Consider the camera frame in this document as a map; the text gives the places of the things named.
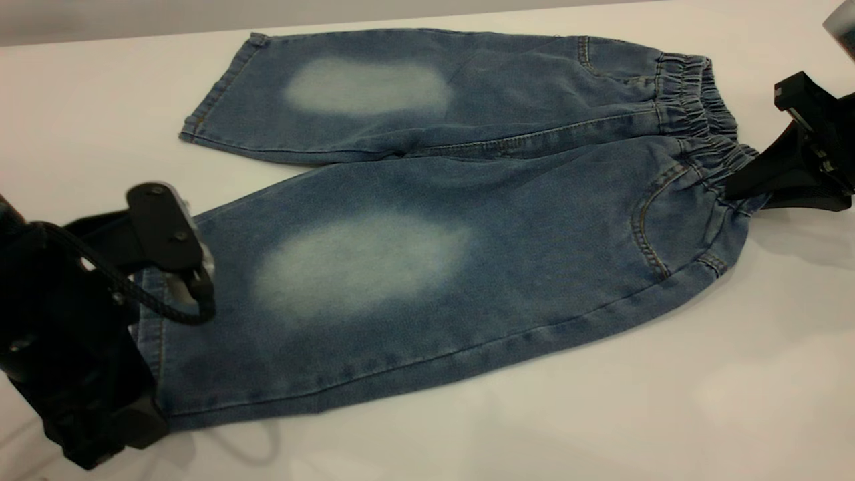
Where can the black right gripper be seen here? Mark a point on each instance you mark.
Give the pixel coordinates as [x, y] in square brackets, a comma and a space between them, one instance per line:
[825, 133]

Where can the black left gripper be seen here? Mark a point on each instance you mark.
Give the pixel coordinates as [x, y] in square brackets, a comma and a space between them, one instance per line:
[60, 334]

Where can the blue faded denim pants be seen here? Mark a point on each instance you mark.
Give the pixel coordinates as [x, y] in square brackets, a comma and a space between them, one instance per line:
[467, 220]

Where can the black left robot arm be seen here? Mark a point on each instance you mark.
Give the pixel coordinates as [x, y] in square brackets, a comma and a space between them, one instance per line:
[100, 427]

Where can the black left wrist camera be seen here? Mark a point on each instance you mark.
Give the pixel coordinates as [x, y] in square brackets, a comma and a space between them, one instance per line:
[157, 227]

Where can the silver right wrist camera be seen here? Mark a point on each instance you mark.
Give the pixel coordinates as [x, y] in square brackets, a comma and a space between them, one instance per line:
[843, 23]

